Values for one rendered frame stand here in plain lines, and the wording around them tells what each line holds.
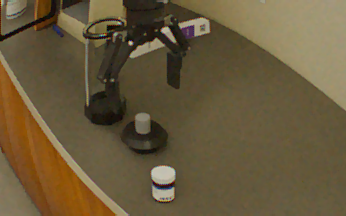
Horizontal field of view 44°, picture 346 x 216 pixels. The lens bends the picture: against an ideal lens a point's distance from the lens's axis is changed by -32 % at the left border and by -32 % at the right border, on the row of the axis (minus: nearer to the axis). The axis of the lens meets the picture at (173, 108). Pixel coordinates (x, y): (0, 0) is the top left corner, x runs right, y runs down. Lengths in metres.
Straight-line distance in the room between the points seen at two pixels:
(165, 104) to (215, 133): 0.15
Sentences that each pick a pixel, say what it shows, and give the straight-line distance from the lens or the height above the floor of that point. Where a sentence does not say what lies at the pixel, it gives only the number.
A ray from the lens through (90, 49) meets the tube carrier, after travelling 1.17.
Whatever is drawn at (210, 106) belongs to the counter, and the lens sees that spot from 1.31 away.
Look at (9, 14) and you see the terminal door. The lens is 1.73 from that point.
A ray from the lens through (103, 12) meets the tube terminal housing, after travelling 1.55.
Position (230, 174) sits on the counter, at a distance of 1.11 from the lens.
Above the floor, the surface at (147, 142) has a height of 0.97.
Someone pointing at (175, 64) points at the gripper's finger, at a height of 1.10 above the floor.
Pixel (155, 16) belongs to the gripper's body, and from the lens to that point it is 1.01.
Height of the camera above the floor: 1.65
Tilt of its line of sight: 33 degrees down
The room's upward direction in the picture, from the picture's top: straight up
